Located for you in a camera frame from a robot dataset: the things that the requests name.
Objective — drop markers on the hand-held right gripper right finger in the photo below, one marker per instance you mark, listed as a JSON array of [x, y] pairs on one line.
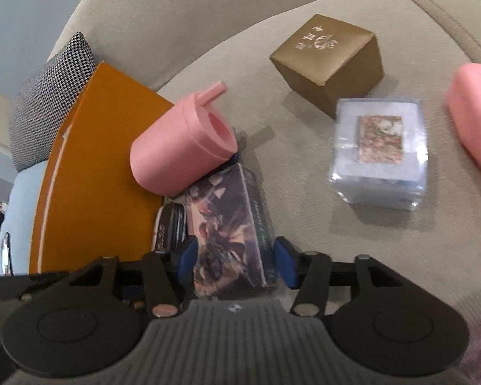
[[285, 262]]

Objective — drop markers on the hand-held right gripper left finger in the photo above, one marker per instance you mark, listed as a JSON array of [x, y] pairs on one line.
[[187, 262]]

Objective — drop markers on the printed card box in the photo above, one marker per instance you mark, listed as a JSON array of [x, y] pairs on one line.
[[226, 232]]

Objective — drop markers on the pink cup with spout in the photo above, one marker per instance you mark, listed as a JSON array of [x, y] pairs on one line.
[[172, 148]]

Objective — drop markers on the orange cardboard box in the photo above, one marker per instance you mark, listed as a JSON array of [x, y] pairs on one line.
[[100, 176]]

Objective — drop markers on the clear plastic picture box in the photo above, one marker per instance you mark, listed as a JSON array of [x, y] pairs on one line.
[[378, 156]]

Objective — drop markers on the gold square gift box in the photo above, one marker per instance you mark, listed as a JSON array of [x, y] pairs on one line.
[[324, 64]]

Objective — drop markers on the dark printed tin case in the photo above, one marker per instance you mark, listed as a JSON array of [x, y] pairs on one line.
[[169, 228]]

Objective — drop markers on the houndstooth cushion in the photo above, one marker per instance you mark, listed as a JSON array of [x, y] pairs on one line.
[[48, 104]]

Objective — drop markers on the beige sofa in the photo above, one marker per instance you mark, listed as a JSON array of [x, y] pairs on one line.
[[208, 40]]

